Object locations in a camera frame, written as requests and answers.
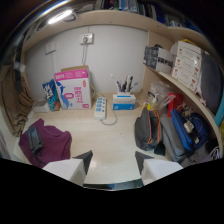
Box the white blue power strip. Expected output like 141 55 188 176
93 96 108 121

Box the purple cloth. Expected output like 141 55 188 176
18 118 73 169

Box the grey pouch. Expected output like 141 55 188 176
159 115 190 163

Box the grey orange bag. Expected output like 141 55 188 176
134 107 163 152

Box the blue bag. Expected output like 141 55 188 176
170 108 211 153

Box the red packet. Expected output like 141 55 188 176
167 92 184 118

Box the white small box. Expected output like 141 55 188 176
32 99 51 113

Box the clear plastic bag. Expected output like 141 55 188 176
147 79 177 112

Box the white blue pen holder box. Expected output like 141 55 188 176
112 92 137 111

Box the blue snack packet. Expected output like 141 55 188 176
42 79 62 112

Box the pink white cardboard box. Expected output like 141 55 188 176
53 68 93 111

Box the wooden shelf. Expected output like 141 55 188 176
145 64 224 158

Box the brown hanging cloth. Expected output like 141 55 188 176
0 63 34 138

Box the white red carton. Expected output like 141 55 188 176
171 66 200 92
173 55 202 78
170 40 204 61

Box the dark grey cushion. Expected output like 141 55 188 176
199 53 224 116

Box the dark printed box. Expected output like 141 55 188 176
143 45 175 75

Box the dark grey device with cable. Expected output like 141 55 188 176
26 126 45 155

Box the white power strip cable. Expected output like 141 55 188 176
100 105 119 127

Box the white light switch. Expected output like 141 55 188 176
44 40 58 55

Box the white wall socket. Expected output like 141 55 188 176
79 32 94 46

